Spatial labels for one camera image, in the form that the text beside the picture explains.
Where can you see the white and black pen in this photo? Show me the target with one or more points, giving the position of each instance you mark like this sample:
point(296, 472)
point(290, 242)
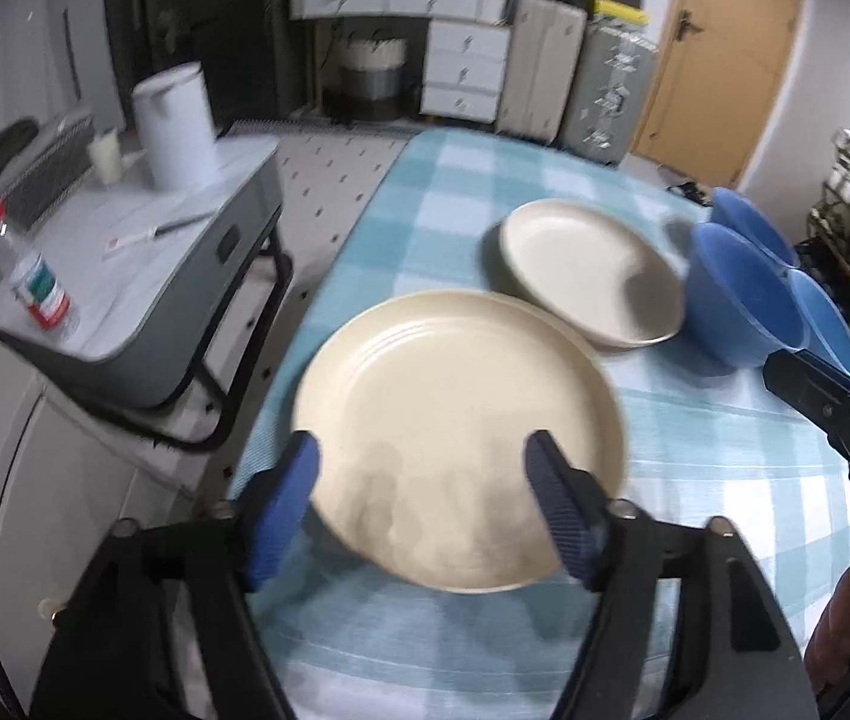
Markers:
point(162, 229)

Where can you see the white wardrobe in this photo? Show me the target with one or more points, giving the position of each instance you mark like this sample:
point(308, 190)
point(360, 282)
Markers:
point(35, 67)

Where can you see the patterned floor mat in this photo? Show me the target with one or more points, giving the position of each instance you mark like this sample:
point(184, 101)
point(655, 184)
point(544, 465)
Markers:
point(320, 187)

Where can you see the small cream cup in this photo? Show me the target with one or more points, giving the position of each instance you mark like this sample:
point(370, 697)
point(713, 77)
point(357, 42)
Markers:
point(106, 157)

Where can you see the clear red-capped water bottle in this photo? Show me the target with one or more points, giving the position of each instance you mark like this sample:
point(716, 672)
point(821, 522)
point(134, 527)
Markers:
point(35, 285)

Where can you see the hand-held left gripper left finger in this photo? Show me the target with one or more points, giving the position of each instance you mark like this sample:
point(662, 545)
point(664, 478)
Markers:
point(282, 517)

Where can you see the small cream plate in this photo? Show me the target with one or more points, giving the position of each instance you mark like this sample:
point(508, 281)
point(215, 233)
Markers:
point(567, 262)

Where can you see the blue bowl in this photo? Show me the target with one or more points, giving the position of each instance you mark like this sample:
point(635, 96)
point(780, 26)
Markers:
point(740, 300)
point(830, 322)
point(763, 221)

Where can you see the white cabinet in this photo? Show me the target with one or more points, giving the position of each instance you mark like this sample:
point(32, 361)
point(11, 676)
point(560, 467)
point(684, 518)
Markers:
point(57, 502)

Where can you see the grey folding side table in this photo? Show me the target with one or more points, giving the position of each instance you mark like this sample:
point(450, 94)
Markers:
point(170, 255)

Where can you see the person's right hand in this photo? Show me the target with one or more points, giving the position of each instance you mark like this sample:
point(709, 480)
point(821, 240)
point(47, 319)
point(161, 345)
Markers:
point(841, 630)

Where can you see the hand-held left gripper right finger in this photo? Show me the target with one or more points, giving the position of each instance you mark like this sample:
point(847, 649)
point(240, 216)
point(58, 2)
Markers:
point(567, 517)

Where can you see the grey suitcase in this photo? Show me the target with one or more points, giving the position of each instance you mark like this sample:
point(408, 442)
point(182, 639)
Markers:
point(609, 90)

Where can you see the black cabinet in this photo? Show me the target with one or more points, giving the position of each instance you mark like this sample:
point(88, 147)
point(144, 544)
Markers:
point(200, 7)

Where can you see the grey mesh panel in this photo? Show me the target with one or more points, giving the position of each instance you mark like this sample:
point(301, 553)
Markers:
point(27, 180)

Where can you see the white desk with drawers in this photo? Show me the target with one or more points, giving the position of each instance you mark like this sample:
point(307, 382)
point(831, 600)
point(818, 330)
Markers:
point(462, 52)

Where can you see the teal checked tablecloth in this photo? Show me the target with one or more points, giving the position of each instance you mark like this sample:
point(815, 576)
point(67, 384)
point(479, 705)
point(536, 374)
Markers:
point(432, 202)

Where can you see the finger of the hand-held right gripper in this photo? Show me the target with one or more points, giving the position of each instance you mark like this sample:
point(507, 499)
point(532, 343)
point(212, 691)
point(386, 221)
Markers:
point(823, 401)

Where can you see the wooden door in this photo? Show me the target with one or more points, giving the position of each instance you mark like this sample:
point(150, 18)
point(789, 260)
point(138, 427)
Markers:
point(725, 52)

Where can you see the beige suitcase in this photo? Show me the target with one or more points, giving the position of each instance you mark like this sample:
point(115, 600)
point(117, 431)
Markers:
point(541, 67)

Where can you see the large cream ridged plate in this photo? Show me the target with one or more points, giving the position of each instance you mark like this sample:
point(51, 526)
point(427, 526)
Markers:
point(455, 390)

